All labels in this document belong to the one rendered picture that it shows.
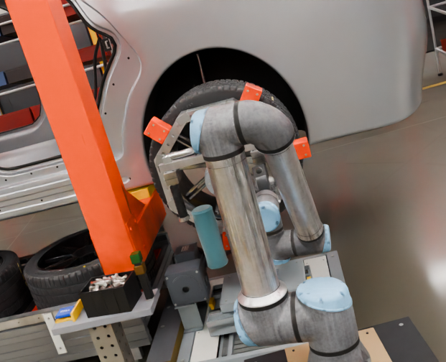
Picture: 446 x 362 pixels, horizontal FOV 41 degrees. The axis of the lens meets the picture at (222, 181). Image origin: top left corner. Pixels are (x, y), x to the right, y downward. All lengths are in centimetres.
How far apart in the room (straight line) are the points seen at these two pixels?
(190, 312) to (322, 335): 124
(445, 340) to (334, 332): 94
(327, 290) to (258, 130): 52
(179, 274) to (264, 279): 110
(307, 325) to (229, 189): 46
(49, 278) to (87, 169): 71
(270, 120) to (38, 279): 179
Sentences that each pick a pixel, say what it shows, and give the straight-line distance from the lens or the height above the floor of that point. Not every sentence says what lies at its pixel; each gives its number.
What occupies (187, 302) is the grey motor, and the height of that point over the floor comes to 26.
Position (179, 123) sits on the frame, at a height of 109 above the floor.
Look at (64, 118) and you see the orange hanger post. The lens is 247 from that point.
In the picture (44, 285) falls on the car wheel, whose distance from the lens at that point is 303.
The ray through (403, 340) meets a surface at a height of 30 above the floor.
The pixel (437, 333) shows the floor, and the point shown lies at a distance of 268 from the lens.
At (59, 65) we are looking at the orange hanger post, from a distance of 244.
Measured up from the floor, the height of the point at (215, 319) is 15.
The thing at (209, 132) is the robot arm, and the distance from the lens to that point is 156.
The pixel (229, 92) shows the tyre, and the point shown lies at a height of 114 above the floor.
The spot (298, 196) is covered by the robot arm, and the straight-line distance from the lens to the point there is 175.
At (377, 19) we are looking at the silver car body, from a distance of 286.
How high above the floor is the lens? 149
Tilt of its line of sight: 16 degrees down
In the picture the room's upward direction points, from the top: 16 degrees counter-clockwise
